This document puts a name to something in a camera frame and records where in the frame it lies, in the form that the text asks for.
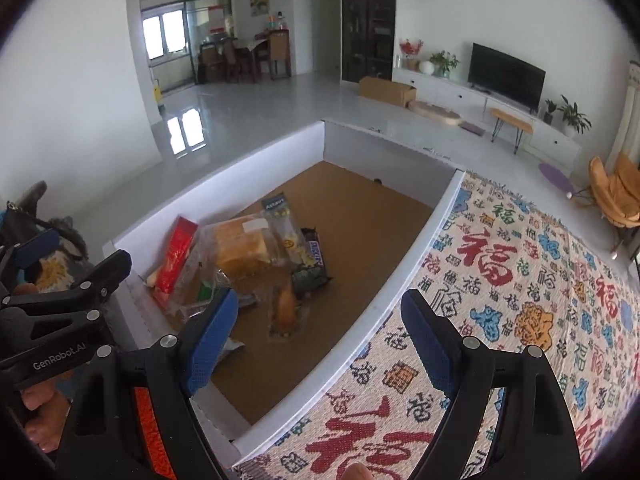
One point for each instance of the white television cabinet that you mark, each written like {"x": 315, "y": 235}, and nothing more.
{"x": 450, "y": 90}

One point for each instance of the red clothing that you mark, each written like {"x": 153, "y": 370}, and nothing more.
{"x": 150, "y": 425}

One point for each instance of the small green potted plant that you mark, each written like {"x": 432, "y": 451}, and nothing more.
{"x": 550, "y": 110}

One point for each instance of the white round vase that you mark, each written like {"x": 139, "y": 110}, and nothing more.
{"x": 426, "y": 67}

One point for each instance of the yellow snacks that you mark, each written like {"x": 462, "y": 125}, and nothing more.
{"x": 287, "y": 232}

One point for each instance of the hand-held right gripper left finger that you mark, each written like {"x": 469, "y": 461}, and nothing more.
{"x": 212, "y": 340}

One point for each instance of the dark bag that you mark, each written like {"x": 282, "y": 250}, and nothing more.
{"x": 65, "y": 230}

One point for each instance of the person's bare leg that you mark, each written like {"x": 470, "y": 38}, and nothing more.
{"x": 357, "y": 472}

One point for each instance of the red snack packet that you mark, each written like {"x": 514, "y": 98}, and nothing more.
{"x": 177, "y": 255}

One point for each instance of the chocolate bar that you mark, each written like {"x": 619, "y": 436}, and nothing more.
{"x": 317, "y": 252}

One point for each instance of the bread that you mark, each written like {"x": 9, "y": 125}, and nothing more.
{"x": 240, "y": 247}

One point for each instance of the red flower bouquet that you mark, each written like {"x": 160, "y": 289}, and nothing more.
{"x": 411, "y": 50}

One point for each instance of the leafy potted plant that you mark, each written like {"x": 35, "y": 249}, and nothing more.
{"x": 444, "y": 64}

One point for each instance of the orange lounge chair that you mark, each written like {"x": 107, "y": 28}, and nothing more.
{"x": 615, "y": 195}

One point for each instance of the wooden stool with metal legs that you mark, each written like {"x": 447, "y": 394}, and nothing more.
{"x": 510, "y": 119}

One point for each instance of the black flat television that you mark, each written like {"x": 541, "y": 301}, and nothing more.
{"x": 507, "y": 77}

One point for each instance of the glass sliding door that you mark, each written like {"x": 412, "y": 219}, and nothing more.
{"x": 175, "y": 40}

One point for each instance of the small purple mat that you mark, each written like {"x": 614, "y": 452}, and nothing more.
{"x": 472, "y": 128}

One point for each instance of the round beige floor mat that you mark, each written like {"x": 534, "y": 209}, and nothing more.
{"x": 435, "y": 112}

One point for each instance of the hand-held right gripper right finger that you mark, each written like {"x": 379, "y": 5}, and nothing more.
{"x": 427, "y": 340}

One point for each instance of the printed woven blanket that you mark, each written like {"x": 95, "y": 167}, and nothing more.
{"x": 500, "y": 285}

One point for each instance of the person's left hand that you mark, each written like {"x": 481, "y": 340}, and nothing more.
{"x": 45, "y": 415}

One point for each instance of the large green potted plant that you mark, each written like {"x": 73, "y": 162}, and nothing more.
{"x": 574, "y": 117}

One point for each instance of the wooden dining chair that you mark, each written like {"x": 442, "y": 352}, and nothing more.
{"x": 235, "y": 60}
{"x": 212, "y": 62}

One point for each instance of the small bun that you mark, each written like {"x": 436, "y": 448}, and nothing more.
{"x": 286, "y": 310}

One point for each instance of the covered standing air conditioner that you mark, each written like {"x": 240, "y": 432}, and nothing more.
{"x": 627, "y": 110}

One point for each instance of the wooden dining table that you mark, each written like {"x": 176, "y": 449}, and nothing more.
{"x": 272, "y": 52}

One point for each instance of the brown cardboard box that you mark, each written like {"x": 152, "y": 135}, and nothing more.
{"x": 385, "y": 91}

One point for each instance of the tall black cabinet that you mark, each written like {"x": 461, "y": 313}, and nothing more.
{"x": 367, "y": 20}

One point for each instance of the dark snack packet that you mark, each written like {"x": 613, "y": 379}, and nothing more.
{"x": 310, "y": 280}

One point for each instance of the large white cardboard box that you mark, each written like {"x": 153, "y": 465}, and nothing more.
{"x": 360, "y": 230}

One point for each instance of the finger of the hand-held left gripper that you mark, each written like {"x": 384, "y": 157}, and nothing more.
{"x": 107, "y": 272}
{"x": 35, "y": 250}

